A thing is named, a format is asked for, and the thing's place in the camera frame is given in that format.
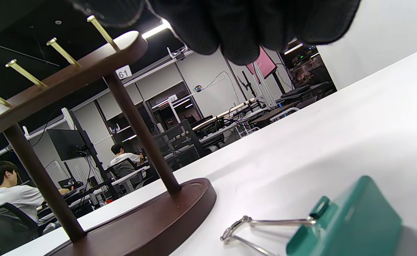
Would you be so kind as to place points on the teal binder clip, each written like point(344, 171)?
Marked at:
point(354, 220)

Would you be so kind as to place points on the long ceiling light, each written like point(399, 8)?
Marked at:
point(155, 31)

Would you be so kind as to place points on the pink lit monitor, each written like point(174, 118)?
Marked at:
point(265, 65)

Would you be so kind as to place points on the person's right hand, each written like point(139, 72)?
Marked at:
point(247, 21)

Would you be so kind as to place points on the small white sign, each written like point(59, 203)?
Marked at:
point(123, 73)
point(173, 98)

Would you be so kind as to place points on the black monitor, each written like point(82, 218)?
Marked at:
point(66, 142)

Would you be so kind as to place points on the brown wooden side table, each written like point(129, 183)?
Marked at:
point(265, 119)

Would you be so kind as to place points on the brown wooden key rack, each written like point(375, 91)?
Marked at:
point(141, 227)

